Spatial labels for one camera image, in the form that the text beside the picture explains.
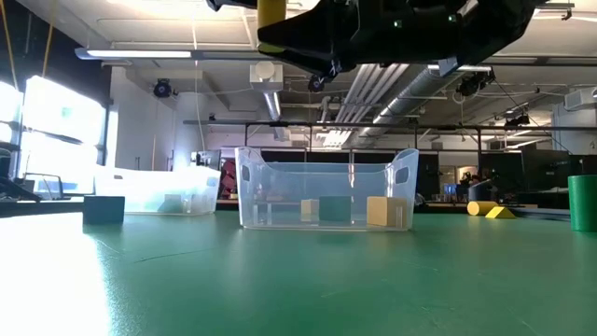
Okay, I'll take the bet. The yellow cord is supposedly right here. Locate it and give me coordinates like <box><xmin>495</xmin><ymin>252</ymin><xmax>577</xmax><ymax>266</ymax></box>
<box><xmin>40</xmin><ymin>22</ymin><xmax>55</xmax><ymax>78</ymax></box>
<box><xmin>0</xmin><ymin>0</ymin><xmax>19</xmax><ymax>91</ymax></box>

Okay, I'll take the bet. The white ceiling pipe bundle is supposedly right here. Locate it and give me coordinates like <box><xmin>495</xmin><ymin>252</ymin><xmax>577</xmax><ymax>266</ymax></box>
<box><xmin>324</xmin><ymin>63</ymin><xmax>411</xmax><ymax>147</ymax></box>

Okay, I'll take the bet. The green foam cube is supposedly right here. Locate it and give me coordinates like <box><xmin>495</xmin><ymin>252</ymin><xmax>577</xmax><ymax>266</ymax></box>
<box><xmin>318</xmin><ymin>195</ymin><xmax>353</xmax><ymax>223</ymax></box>

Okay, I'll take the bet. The long ceiling light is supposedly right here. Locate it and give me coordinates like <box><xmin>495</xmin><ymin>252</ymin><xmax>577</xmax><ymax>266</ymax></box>
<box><xmin>74</xmin><ymin>47</ymin><xmax>193</xmax><ymax>61</ymax></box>

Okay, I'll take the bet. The red chair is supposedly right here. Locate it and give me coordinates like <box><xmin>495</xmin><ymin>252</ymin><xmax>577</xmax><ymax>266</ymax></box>
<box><xmin>218</xmin><ymin>158</ymin><xmax>239</xmax><ymax>201</ymax></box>

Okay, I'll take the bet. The wide clear plastic bin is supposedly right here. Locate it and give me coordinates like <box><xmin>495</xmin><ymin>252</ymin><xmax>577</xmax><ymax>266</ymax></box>
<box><xmin>94</xmin><ymin>165</ymin><xmax>222</xmax><ymax>217</ymax></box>

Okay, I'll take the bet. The dark monitor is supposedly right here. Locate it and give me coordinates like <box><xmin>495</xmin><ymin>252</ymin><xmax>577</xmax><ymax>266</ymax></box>
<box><xmin>521</xmin><ymin>148</ymin><xmax>573</xmax><ymax>193</ymax></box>

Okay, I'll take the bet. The green foam triangle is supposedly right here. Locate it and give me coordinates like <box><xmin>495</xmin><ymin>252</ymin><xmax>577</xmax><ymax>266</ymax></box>
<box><xmin>160</xmin><ymin>194</ymin><xmax>186</xmax><ymax>216</ymax></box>

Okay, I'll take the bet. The white ceiling vent box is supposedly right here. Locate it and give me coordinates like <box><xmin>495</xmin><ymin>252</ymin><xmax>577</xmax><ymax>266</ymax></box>
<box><xmin>249</xmin><ymin>60</ymin><xmax>285</xmax><ymax>93</ymax></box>

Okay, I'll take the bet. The black ceiling camera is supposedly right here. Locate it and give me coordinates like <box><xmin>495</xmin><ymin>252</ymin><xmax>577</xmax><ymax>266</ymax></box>
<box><xmin>503</xmin><ymin>113</ymin><xmax>532</xmax><ymax>128</ymax></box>

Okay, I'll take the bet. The dark blue chair back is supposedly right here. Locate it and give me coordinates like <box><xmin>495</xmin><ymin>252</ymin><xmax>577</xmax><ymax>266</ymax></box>
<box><xmin>467</xmin><ymin>180</ymin><xmax>496</xmax><ymax>203</ymax></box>

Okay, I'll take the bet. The silver round duct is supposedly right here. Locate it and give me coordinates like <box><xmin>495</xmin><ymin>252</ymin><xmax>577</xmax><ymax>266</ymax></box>
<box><xmin>356</xmin><ymin>63</ymin><xmax>495</xmax><ymax>139</ymax></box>

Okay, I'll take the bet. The clear plastic bin with handles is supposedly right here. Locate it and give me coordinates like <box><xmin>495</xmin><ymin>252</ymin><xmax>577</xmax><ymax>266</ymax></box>
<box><xmin>234</xmin><ymin>146</ymin><xmax>421</xmax><ymax>232</ymax></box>

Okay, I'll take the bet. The blue foam cube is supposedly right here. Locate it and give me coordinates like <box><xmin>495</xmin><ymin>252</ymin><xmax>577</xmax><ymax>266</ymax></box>
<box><xmin>82</xmin><ymin>195</ymin><xmax>127</xmax><ymax>226</ymax></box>

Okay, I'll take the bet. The yellow foam cube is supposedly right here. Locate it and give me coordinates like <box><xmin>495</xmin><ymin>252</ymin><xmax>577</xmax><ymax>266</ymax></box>
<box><xmin>366</xmin><ymin>195</ymin><xmax>408</xmax><ymax>229</ymax></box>

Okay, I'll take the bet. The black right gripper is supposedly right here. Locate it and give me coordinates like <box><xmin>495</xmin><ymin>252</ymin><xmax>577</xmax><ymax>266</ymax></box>
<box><xmin>257</xmin><ymin>0</ymin><xmax>537</xmax><ymax>78</ymax></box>

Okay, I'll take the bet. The small yellow foam block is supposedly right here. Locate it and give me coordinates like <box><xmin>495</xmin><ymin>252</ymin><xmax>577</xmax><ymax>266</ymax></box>
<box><xmin>299</xmin><ymin>199</ymin><xmax>321</xmax><ymax>223</ymax></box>

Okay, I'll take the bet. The grey overhead bar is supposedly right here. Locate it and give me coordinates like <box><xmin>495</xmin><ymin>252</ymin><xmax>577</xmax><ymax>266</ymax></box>
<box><xmin>479</xmin><ymin>54</ymin><xmax>597</xmax><ymax>67</ymax></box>

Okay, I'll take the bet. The white air conditioner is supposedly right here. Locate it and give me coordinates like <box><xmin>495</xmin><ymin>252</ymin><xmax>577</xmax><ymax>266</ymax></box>
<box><xmin>562</xmin><ymin>87</ymin><xmax>597</xmax><ymax>112</ymax></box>

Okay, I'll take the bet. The bright window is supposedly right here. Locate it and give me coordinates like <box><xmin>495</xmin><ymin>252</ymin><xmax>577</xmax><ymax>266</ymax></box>
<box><xmin>0</xmin><ymin>76</ymin><xmax>109</xmax><ymax>197</ymax></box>

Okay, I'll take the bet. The large green foam cylinder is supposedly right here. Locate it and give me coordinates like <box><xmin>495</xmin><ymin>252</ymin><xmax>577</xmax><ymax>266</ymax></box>
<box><xmin>567</xmin><ymin>175</ymin><xmax>597</xmax><ymax>233</ymax></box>

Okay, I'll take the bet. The black horizontal frame rail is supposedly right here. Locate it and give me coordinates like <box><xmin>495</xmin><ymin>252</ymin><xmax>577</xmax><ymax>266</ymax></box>
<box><xmin>183</xmin><ymin>119</ymin><xmax>597</xmax><ymax>133</ymax></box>

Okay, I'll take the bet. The yellow foam wedge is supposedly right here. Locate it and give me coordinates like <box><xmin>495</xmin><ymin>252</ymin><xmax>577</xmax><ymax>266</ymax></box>
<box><xmin>484</xmin><ymin>205</ymin><xmax>518</xmax><ymax>220</ymax></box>

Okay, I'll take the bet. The white hanging cord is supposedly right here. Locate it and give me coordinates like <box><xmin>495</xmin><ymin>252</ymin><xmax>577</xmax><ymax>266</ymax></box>
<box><xmin>192</xmin><ymin>77</ymin><xmax>207</xmax><ymax>153</ymax></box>

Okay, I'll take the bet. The black overhead camera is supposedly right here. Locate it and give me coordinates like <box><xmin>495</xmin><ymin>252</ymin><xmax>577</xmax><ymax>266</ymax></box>
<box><xmin>455</xmin><ymin>69</ymin><xmax>496</xmax><ymax>98</ymax></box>

